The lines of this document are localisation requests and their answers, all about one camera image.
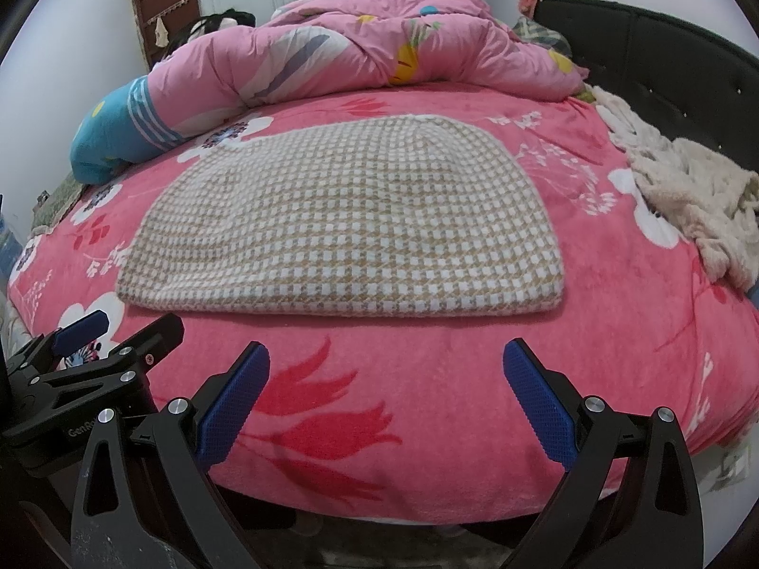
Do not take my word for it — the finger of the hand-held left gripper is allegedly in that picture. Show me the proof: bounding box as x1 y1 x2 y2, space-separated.
12 311 111 362
41 315 185 392

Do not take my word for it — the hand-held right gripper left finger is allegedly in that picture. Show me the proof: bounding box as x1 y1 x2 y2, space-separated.
70 340 271 569

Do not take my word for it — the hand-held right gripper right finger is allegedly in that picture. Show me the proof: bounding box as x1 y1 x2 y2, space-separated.
502 338 705 569

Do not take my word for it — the beige houndstooth coat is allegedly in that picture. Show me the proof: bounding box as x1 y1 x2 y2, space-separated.
117 114 564 318

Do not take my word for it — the blue bag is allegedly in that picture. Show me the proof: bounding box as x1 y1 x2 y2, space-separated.
0 213 23 276

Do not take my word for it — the pink floral fleece blanket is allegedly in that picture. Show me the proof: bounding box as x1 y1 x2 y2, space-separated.
6 86 759 525

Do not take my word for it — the grey patterned cloth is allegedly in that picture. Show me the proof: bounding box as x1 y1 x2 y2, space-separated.
29 181 90 235

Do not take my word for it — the grey picture-print bed sheet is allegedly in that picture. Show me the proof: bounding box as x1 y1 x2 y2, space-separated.
700 439 755 493

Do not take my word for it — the cream fluffy cloth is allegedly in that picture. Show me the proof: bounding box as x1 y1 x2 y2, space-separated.
587 84 759 291

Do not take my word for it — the black cloth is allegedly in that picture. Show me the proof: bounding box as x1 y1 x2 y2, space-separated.
169 9 257 57

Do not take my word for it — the pink and blue quilt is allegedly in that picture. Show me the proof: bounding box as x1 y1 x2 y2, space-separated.
70 0 591 186

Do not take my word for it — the grey plaid cloth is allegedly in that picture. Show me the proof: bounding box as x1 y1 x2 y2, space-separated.
513 15 571 53

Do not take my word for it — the black padded headboard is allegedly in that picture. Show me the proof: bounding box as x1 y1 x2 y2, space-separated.
534 0 759 173

